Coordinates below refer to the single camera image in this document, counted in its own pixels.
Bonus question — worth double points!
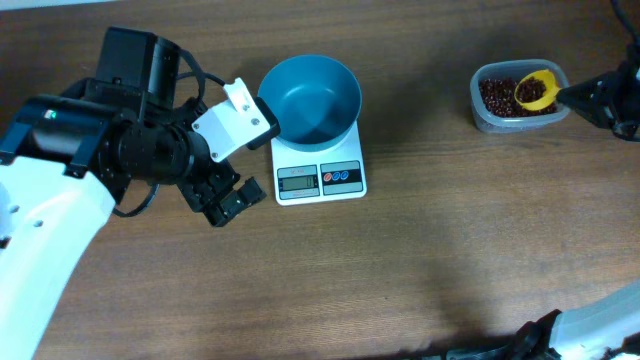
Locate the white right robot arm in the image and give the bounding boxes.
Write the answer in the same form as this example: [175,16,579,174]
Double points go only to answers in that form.
[514,60,639,359]

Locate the red adzuki beans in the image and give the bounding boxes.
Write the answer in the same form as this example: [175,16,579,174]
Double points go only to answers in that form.
[479,78,558,118]

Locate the clear plastic food container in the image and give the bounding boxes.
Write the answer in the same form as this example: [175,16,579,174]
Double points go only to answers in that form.
[470,59,570,134]

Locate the blue-grey plastic bowl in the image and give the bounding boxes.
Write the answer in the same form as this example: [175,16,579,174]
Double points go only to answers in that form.
[258,54,363,152]

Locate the yellow plastic scoop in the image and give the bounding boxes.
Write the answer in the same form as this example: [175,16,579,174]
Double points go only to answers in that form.
[514,70,561,111]

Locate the black base equipment at edge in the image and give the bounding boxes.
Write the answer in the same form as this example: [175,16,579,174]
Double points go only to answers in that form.
[430,345,511,360]

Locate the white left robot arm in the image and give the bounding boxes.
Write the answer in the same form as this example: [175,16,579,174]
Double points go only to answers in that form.
[1,27,280,359]

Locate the white digital kitchen scale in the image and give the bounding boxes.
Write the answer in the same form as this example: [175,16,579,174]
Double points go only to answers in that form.
[271,122,367,206]

